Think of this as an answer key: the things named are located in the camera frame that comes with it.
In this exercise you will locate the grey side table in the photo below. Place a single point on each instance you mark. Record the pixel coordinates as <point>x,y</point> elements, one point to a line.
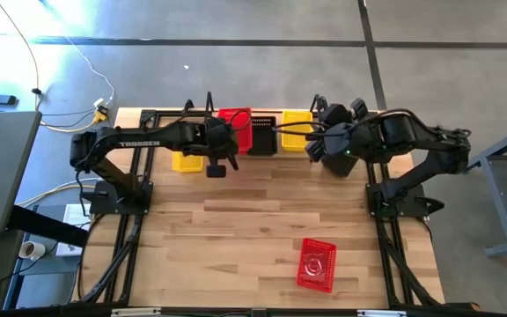
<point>2,167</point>

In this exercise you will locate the white power adapter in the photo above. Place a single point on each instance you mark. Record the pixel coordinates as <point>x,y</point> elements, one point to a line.
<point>99,103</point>

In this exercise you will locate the black aluminium table frame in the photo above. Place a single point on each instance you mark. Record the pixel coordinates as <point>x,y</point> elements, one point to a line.
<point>147,116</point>

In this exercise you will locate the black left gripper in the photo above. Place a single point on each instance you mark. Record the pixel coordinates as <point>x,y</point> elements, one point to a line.
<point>220,141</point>

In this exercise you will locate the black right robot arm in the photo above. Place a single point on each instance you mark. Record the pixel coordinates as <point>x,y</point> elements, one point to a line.
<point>429,171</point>

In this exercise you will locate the black side table leg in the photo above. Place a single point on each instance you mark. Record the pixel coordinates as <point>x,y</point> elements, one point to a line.
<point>46,225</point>

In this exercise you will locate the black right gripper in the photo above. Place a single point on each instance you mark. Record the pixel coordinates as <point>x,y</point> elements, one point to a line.
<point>346,138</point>

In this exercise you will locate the yellow plastic mesh basket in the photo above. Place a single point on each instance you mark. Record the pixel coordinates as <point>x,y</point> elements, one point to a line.
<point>295,141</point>
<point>187,165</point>

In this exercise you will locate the white paper sheet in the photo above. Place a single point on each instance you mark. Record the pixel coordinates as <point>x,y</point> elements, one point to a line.
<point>69,250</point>

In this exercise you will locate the silver frame bracket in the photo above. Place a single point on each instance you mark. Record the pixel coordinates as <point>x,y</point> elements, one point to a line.
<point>135,312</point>
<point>381,313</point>

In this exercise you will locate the black plastic mesh basket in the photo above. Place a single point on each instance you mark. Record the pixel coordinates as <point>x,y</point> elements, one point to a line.
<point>263,141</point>
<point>341,167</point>

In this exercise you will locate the white cup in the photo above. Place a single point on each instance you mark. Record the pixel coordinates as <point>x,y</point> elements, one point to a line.
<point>33,251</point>

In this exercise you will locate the red plastic mesh basket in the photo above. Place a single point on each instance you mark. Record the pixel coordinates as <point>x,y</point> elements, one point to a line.
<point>244,143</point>
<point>317,265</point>

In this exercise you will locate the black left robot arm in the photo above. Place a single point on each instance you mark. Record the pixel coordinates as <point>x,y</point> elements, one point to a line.
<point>139,143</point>

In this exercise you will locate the blue-grey metal table frame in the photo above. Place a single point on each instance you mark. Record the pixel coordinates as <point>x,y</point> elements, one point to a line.
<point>499,207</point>

